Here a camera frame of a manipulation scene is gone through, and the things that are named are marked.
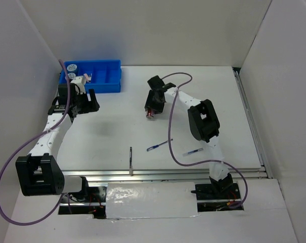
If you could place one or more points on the blue clear ballpoint pen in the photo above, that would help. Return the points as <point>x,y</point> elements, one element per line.
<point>158,145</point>

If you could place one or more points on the pink white mini stapler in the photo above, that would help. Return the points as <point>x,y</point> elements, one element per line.
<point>87,78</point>

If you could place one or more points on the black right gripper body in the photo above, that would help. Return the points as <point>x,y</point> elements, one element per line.
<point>155,97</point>

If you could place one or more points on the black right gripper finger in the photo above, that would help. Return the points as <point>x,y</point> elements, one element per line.
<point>159,105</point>
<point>149,101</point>

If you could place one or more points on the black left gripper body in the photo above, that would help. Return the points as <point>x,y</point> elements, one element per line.
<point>82,103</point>

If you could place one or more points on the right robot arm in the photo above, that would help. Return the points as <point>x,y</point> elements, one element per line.
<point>204,126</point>

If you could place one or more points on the silver foil cover sheet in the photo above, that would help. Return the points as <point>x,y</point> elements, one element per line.
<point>151,200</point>

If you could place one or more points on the dark blue gel pen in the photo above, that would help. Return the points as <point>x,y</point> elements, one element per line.
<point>192,152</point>

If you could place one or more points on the pink capped marker tube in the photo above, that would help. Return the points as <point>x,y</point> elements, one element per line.
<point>150,113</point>

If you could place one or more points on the black gel pen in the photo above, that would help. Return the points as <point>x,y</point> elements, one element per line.
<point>131,161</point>

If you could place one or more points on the aluminium right rail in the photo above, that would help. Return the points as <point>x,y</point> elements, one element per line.
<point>258,145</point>

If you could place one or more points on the aluminium front rail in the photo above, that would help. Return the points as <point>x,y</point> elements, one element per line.
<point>124,176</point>

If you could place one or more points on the aluminium rail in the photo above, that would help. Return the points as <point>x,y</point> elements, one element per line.
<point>258,145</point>
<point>124,176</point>

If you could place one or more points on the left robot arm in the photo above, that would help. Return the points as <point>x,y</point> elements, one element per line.
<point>39,172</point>

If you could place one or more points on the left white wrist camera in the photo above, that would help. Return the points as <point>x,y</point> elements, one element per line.
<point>79,82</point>

